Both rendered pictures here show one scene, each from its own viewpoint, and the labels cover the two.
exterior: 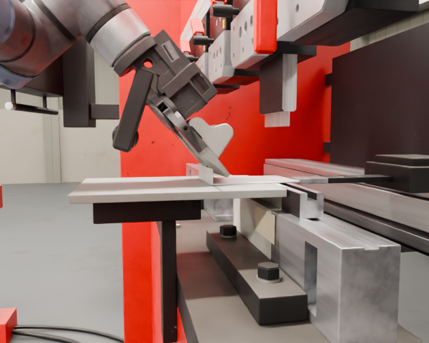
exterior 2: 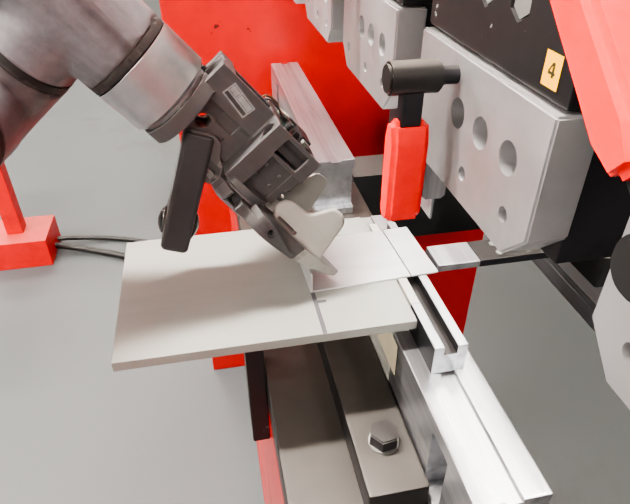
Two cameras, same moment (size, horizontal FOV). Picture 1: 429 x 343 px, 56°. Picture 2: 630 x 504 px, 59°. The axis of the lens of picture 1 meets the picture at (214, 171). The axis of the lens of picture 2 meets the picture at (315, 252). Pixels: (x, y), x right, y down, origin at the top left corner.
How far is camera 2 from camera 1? 0.30 m
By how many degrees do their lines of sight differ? 30
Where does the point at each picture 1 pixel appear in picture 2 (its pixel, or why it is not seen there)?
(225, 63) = (333, 27)
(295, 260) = (418, 430)
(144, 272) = (220, 211)
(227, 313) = (330, 485)
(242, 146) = not seen: hidden behind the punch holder
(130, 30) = (166, 86)
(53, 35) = (32, 101)
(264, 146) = not seen: hidden behind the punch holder
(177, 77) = (253, 152)
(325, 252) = (456, 482)
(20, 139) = not seen: outside the picture
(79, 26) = (73, 75)
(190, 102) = (276, 178)
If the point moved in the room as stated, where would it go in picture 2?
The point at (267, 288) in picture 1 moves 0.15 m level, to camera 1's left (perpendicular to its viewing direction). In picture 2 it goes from (380, 472) to (205, 472)
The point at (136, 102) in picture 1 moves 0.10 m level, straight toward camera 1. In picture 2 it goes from (190, 186) to (191, 253)
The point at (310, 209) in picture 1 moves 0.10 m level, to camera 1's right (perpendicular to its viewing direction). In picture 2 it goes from (446, 362) to (562, 362)
